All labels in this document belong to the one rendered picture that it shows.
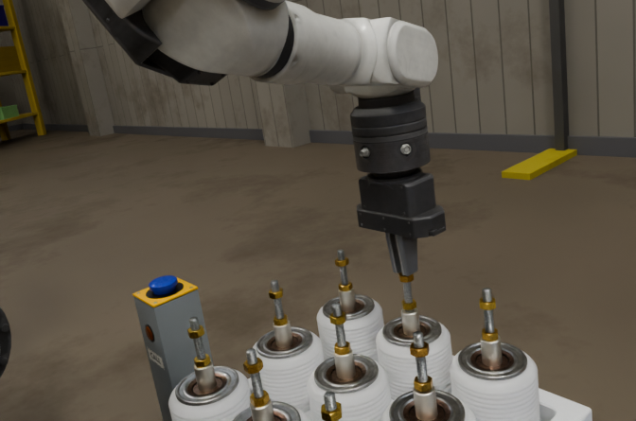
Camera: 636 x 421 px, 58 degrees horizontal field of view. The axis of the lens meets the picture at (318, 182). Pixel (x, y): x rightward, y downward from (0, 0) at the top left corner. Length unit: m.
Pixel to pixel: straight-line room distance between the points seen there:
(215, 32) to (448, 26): 2.53
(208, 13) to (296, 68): 0.10
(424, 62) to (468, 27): 2.24
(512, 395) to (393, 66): 0.37
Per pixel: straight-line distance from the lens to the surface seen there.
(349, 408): 0.67
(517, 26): 2.76
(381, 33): 0.58
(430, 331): 0.76
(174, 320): 0.84
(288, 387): 0.76
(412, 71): 0.61
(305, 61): 0.50
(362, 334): 0.82
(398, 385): 0.76
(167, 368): 0.87
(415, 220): 0.66
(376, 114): 0.64
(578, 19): 2.64
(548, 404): 0.77
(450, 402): 0.64
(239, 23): 0.44
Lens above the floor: 0.63
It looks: 14 degrees down
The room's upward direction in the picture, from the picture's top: 8 degrees counter-clockwise
